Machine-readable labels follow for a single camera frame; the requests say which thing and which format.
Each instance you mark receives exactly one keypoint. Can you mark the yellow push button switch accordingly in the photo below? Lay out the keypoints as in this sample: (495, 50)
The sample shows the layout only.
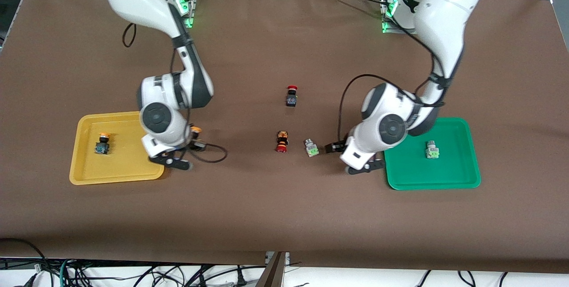
(101, 148)
(196, 130)

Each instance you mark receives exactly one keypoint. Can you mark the green push button switch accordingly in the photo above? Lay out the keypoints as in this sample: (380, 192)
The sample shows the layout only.
(432, 151)
(311, 148)

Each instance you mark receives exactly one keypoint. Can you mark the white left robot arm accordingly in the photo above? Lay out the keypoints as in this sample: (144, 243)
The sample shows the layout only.
(449, 20)

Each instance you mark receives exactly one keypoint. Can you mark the yellow plastic tray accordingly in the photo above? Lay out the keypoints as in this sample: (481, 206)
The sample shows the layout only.
(124, 167)

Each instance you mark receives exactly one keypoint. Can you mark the brown table cloth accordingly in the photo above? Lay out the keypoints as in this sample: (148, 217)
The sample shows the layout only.
(284, 216)

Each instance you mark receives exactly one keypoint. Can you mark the green plastic tray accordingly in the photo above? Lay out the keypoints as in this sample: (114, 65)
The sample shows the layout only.
(449, 167)

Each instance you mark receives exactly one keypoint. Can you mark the metal table beam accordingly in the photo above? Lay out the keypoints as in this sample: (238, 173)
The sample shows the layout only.
(273, 273)

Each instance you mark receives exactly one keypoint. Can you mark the black power plug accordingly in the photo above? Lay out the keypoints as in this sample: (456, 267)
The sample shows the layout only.
(241, 280)

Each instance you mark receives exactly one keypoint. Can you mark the red push button switch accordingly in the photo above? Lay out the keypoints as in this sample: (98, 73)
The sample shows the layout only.
(291, 99)
(282, 142)

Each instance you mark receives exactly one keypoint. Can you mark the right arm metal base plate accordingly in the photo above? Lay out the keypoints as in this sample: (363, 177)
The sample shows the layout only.
(190, 16)

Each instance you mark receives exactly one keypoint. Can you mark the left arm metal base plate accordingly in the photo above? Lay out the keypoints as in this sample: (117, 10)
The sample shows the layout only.
(391, 30)

